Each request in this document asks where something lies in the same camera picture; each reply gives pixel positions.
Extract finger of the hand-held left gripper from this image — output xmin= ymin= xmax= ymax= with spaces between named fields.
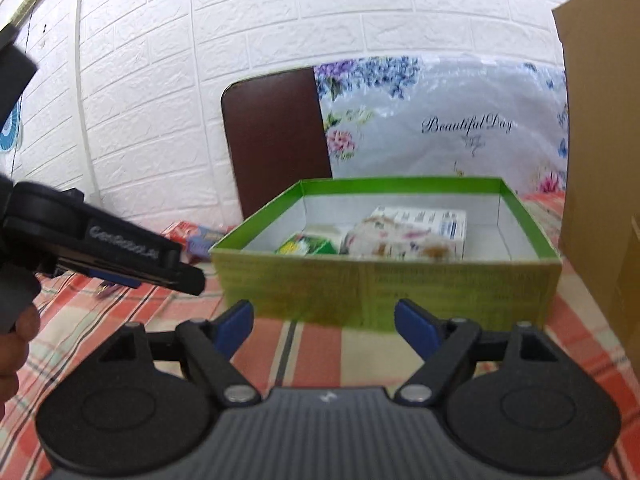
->
xmin=55 ymin=257 xmax=207 ymax=297

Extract green cardboard box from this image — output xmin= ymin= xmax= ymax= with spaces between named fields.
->
xmin=210 ymin=176 xmax=564 ymax=333

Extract person's left hand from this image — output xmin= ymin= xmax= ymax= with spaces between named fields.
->
xmin=0 ymin=305 xmax=42 ymax=421

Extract dark brown board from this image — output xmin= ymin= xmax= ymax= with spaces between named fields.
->
xmin=221 ymin=66 xmax=335 ymax=221

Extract blue fan wall decoration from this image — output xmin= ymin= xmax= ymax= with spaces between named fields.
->
xmin=0 ymin=99 xmax=24 ymax=154

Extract floral plastic bag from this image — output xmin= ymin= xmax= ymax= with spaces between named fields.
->
xmin=312 ymin=52 xmax=571 ymax=195

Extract white printed carton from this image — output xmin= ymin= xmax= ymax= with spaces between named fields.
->
xmin=372 ymin=206 xmax=467 ymax=261

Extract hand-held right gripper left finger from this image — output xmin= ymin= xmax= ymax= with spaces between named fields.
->
xmin=97 ymin=300 xmax=262 ymax=405

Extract large brown cardboard box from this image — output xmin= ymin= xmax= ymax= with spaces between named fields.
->
xmin=551 ymin=0 xmax=640 ymax=356

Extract green packet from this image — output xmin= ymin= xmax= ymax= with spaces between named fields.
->
xmin=275 ymin=227 xmax=346 ymax=257

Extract red and blue carton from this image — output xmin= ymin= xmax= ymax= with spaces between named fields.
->
xmin=167 ymin=221 xmax=235 ymax=262

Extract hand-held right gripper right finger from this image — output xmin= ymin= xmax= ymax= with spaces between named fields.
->
xmin=394 ymin=299 xmax=563 ymax=405

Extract floral cloth pouch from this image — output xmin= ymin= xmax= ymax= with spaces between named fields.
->
xmin=342 ymin=216 xmax=463 ymax=263

